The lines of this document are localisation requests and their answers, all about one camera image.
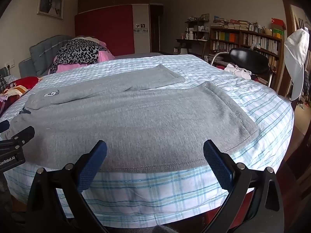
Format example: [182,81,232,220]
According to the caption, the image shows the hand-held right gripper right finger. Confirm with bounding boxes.
[202,139,285,233]

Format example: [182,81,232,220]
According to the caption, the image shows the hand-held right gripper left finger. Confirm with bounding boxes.
[25,140,110,233]

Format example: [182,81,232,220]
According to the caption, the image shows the grey pants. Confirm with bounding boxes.
[0,63,259,174]

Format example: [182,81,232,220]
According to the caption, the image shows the red patterned blanket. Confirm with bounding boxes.
[0,76,43,114]

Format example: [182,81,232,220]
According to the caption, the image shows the plaid bed sheet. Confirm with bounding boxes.
[0,55,295,226]

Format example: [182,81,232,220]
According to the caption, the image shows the grey padded headboard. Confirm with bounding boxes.
[19,35,74,78]

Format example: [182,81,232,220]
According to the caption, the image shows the white crumpled cloth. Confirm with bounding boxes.
[224,63,252,80]

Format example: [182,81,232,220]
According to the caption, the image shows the leopard print cloth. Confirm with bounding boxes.
[50,38,104,74]

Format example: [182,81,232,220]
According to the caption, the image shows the black chair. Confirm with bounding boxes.
[210,48,274,86]

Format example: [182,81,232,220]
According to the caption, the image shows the pink cloth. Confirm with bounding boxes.
[49,37,116,74]

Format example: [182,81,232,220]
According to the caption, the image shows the dark wooden desk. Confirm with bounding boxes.
[175,38,210,59]

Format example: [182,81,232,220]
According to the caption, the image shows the wooden bookshelf with books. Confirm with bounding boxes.
[209,17,285,73]

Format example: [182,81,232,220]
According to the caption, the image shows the white hanging garment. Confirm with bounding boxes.
[284,28,310,102]

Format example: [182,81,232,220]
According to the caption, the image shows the red wardrobe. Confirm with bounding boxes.
[74,4,134,57]

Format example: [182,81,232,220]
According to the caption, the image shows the white wardrobe door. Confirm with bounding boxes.
[132,3,150,54]

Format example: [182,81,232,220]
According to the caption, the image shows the small dark shelf unit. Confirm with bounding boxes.
[185,13,210,40]

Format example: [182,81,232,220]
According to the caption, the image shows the red cardboard box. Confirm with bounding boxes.
[271,17,287,30]

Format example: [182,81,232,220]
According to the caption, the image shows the framed wall picture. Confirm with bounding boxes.
[36,0,64,20]

